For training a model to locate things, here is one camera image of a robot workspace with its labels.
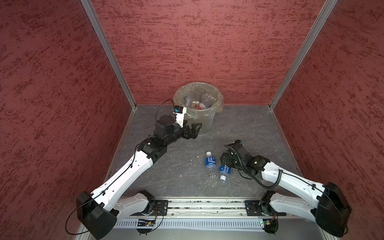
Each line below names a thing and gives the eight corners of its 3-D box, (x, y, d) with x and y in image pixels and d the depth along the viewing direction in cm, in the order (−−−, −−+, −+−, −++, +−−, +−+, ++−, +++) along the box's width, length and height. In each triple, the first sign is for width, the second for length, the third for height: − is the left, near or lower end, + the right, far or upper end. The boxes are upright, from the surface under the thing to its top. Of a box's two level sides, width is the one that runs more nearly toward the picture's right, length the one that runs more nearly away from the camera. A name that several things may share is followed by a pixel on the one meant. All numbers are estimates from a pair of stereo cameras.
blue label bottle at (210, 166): (205, 179, 86) (206, 176, 81) (204, 154, 96) (204, 150, 91) (216, 179, 86) (217, 176, 81) (214, 154, 96) (215, 150, 91)
